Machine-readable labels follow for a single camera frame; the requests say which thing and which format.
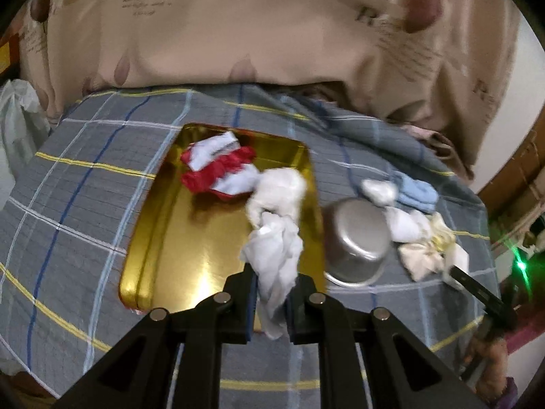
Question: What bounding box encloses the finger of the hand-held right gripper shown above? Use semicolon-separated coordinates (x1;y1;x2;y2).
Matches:
443;264;507;320

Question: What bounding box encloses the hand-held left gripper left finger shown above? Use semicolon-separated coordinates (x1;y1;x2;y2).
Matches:
55;262;260;409

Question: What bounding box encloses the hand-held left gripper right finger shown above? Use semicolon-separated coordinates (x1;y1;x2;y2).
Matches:
285;275;490;409

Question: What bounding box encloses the cream yellow sock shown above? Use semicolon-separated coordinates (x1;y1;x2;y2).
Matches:
398;212;470;283

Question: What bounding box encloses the gold metal tray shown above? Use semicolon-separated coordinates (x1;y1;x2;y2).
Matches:
118;123;328;313

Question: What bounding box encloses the white balled sock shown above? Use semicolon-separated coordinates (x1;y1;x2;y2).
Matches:
384;206;432;243
361;179;398;205
246;167;308;226

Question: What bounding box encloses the light blue sock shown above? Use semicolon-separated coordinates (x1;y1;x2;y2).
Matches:
392;170;439;214

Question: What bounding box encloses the red and white sock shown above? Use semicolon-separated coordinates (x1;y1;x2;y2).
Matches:
180;132;260;200

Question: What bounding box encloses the person's right hand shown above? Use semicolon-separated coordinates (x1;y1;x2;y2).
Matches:
464;319;514;403

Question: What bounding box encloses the metal bowl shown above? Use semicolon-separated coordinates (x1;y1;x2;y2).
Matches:
321;197;393;288

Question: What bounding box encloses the wooden furniture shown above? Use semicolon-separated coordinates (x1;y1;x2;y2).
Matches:
477;106;545;239

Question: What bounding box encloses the pink cloth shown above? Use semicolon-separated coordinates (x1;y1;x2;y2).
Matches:
398;123;433;138

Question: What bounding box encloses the beige printed duvet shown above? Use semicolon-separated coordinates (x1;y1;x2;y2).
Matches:
19;0;524;182

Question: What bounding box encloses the white plastic bag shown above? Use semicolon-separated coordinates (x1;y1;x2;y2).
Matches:
0;79;52;209

